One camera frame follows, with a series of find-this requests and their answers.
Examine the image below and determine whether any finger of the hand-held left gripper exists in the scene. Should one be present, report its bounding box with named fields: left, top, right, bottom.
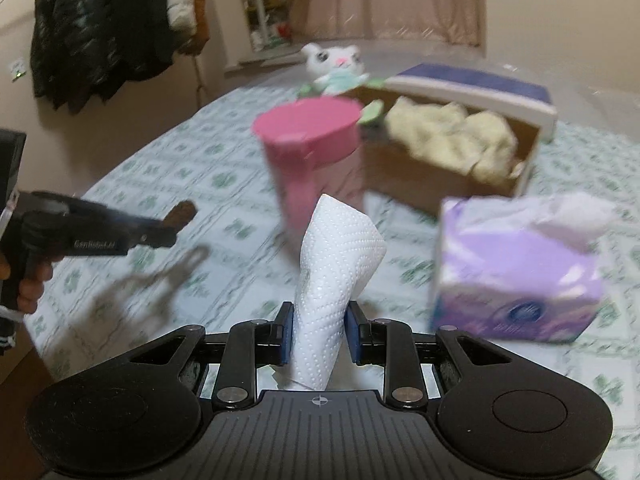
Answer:
left=120, top=211, right=179, bottom=237
left=129, top=232, right=179, bottom=252

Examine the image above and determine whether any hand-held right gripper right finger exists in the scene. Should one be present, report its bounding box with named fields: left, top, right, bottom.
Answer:
left=345, top=301, right=512, bottom=409

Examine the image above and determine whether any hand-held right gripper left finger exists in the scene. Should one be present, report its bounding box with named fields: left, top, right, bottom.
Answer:
left=125, top=301, right=297, bottom=411

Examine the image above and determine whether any white paper towel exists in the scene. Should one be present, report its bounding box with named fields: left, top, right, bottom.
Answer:
left=269, top=193, right=389, bottom=392

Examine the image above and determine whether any brown cardboard box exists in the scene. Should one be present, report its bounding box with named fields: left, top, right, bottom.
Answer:
left=357, top=85, right=544, bottom=217

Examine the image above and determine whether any yellow towel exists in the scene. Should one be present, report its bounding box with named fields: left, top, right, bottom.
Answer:
left=387, top=95, right=519, bottom=184

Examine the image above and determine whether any person's left hand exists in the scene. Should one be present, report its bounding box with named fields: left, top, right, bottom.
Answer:
left=16, top=261, right=54, bottom=316

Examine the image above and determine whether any purple tissue pack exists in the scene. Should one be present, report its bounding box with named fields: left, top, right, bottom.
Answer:
left=429, top=192, right=619, bottom=344

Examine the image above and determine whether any pink lidded cup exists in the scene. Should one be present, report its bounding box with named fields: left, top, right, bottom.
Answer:
left=252, top=95, right=367, bottom=242

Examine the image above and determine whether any shiny black puffer jacket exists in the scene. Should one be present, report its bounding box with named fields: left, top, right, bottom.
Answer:
left=30, top=0, right=109, bottom=112

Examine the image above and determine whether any matte black jacket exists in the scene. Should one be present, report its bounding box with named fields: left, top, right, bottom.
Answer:
left=90, top=0, right=177, bottom=84

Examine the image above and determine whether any brown garment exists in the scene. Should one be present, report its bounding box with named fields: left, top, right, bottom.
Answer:
left=192, top=0, right=212, bottom=57

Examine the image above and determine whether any white plush bunny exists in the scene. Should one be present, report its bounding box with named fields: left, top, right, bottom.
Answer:
left=299, top=42, right=372, bottom=99

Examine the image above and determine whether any cluttered shelf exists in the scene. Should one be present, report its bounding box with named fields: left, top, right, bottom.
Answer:
left=235, top=0, right=302, bottom=54

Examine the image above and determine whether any blue and white box lid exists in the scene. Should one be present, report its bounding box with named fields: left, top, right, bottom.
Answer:
left=384, top=62, right=559, bottom=142

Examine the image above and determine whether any beige curtain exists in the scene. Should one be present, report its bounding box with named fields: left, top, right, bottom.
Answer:
left=289, top=0, right=487, bottom=49

